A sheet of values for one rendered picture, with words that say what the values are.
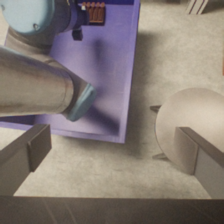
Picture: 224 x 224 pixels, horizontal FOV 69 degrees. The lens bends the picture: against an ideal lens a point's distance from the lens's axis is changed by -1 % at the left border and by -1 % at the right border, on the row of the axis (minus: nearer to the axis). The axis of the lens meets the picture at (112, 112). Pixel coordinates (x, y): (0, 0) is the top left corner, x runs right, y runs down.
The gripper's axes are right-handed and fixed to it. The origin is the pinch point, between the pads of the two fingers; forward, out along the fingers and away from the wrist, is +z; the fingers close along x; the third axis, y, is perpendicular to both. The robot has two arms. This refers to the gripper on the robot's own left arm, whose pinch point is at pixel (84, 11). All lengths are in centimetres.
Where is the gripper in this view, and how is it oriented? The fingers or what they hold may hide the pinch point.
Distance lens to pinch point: 71.6
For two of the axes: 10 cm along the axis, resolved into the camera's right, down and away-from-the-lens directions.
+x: 9.9, 1.1, -1.2
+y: -0.4, 8.9, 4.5
